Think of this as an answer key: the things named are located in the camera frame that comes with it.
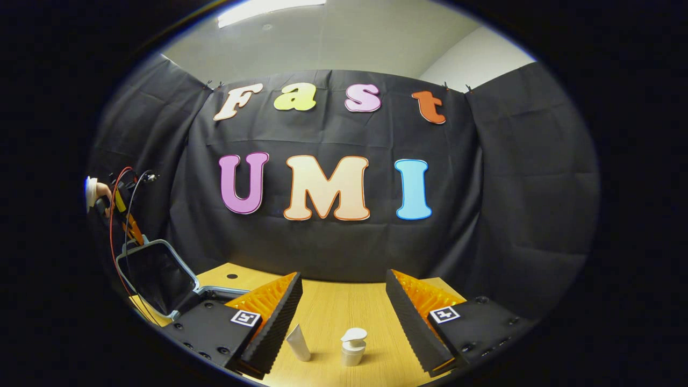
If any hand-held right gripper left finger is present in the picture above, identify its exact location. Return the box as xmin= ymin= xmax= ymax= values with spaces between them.
xmin=161 ymin=271 xmax=303 ymax=381

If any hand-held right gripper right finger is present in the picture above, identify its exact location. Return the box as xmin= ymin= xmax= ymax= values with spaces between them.
xmin=385 ymin=269 xmax=538 ymax=377

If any white squeeze tube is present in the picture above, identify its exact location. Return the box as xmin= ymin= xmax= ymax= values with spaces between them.
xmin=285 ymin=324 xmax=312 ymax=362

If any light blue cloud-shaped suitcase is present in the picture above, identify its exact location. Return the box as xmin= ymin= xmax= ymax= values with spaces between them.
xmin=116 ymin=239 xmax=250 ymax=323

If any white pump bottle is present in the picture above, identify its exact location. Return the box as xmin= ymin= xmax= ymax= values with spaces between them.
xmin=340 ymin=327 xmax=368 ymax=367

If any black backdrop cloth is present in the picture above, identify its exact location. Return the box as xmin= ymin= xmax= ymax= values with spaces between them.
xmin=89 ymin=54 xmax=600 ymax=323

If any black cable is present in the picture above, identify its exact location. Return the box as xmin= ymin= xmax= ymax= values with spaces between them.
xmin=124 ymin=170 xmax=159 ymax=253

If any red cable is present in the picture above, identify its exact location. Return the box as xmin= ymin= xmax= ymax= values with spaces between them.
xmin=109 ymin=166 xmax=136 ymax=296

